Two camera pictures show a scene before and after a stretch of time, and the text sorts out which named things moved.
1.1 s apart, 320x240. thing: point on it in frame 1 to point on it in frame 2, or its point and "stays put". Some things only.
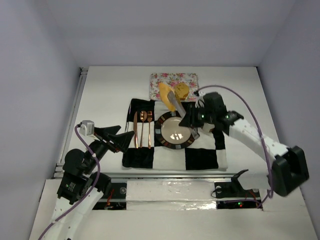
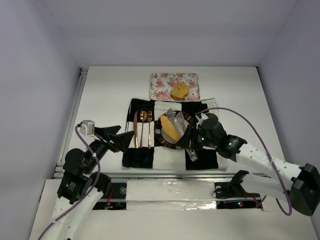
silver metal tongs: [181, 109] to [178, 121]
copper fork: [149, 118] stays put
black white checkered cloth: [207, 152] stays put
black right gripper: [191, 118] to [191, 137]
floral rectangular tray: [190, 79] stays put
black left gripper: [107, 139] stays put
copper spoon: [143, 117] stays put
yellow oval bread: [164, 90] to [168, 129]
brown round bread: [182, 90] stays put
